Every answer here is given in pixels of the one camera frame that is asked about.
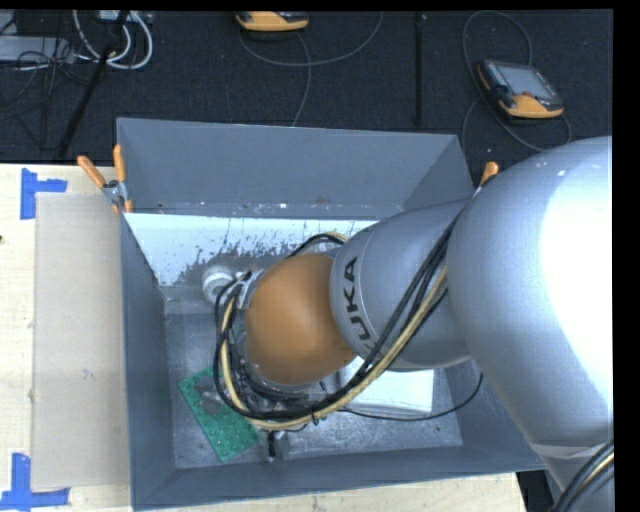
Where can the green studded flat block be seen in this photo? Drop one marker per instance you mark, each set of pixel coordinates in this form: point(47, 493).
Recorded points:
point(227, 432)

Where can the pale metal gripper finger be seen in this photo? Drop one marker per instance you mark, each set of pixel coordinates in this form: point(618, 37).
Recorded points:
point(211, 404)
point(205, 385)

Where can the white round object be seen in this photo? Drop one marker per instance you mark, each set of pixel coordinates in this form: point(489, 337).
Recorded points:
point(215, 284)

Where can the pale cardboard board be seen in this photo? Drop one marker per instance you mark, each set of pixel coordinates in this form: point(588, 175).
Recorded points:
point(75, 325)

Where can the white flat box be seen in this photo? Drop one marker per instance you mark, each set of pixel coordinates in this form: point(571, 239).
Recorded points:
point(400, 392)

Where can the black cylinder on white bracket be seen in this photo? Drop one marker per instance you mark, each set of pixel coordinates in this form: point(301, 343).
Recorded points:
point(278, 445)

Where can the grey metal bin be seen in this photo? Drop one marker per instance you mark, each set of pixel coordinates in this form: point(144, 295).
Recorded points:
point(280, 170)

